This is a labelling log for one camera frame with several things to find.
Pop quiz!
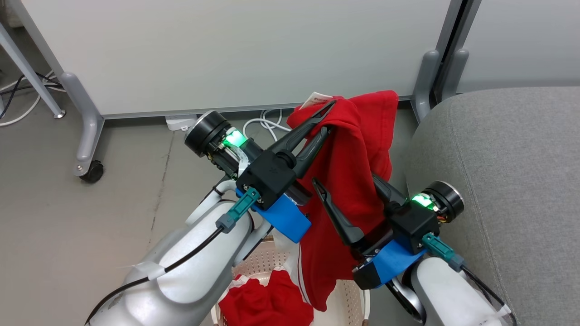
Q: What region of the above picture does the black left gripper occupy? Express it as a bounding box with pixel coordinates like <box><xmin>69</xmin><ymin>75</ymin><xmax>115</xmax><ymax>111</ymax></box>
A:
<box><xmin>236</xmin><ymin>100</ymin><xmax>337</xmax><ymax>211</ymax></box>

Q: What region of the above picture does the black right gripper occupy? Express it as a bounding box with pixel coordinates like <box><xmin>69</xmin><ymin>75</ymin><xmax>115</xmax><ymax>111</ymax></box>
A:
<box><xmin>312</xmin><ymin>172</ymin><xmax>440</xmax><ymax>262</ymax></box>

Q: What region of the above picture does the red garment with white stripes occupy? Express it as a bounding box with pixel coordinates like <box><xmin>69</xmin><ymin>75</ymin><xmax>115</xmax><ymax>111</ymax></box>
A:
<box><xmin>218</xmin><ymin>90</ymin><xmax>399</xmax><ymax>326</ymax></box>

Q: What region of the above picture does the cream perforated laundry basket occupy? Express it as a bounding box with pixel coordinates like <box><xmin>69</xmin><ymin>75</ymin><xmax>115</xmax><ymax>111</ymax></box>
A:
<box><xmin>211</xmin><ymin>235</ymin><xmax>371</xmax><ymax>326</ymax></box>

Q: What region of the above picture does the wide white partition panel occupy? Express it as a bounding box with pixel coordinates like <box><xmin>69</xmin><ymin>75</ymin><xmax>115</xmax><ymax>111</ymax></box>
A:
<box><xmin>9</xmin><ymin>0</ymin><xmax>463</xmax><ymax>120</ymax></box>

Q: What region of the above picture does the white power adapter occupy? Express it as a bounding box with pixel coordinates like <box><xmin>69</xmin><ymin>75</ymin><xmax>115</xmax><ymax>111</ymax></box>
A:
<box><xmin>164</xmin><ymin>115</ymin><xmax>198</xmax><ymax>132</ymax></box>

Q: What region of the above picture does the short grey partition foot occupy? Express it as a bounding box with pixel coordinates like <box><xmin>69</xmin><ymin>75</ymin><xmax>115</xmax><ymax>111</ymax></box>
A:
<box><xmin>410</xmin><ymin>50</ymin><xmax>440</xmax><ymax>123</ymax></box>
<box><xmin>442</xmin><ymin>48</ymin><xmax>469</xmax><ymax>101</ymax></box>

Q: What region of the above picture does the grey fabric sofa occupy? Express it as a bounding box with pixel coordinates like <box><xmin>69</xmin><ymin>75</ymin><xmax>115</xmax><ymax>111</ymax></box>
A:
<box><xmin>405</xmin><ymin>86</ymin><xmax>580</xmax><ymax>326</ymax></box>

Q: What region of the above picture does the black caster wheel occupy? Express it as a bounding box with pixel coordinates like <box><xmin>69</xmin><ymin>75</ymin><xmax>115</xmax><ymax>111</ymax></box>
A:
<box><xmin>79</xmin><ymin>161</ymin><xmax>105</xmax><ymax>184</ymax></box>

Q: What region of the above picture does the long grey partition foot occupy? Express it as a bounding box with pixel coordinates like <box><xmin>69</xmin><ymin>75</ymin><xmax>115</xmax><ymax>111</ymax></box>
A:
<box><xmin>60</xmin><ymin>72</ymin><xmax>105</xmax><ymax>177</ymax></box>

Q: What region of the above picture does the narrow white partition panel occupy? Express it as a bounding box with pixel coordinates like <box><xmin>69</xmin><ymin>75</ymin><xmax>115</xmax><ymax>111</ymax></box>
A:
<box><xmin>446</xmin><ymin>0</ymin><xmax>580</xmax><ymax>94</ymax></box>

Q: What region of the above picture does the grey metal table leg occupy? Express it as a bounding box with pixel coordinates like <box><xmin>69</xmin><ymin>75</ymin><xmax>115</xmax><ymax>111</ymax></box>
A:
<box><xmin>0</xmin><ymin>20</ymin><xmax>66</xmax><ymax>119</ymax></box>

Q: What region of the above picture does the coiled white floor cable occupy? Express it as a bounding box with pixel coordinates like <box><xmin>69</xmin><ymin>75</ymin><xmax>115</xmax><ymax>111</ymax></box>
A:
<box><xmin>242</xmin><ymin>109</ymin><xmax>295</xmax><ymax>144</ymax></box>

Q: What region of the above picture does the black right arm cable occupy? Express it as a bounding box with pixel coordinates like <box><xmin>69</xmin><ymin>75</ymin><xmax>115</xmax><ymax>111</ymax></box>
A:
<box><xmin>421</xmin><ymin>232</ymin><xmax>518</xmax><ymax>326</ymax></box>

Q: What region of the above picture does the long white floor cable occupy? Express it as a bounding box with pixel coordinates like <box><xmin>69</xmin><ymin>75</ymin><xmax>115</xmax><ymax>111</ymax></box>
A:
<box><xmin>0</xmin><ymin>70</ymin><xmax>66</xmax><ymax>127</ymax></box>

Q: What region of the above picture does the black floor cable bundle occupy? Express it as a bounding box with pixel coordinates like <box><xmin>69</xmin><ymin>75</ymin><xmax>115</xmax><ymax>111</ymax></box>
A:
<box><xmin>0</xmin><ymin>72</ymin><xmax>64</xmax><ymax>120</ymax></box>

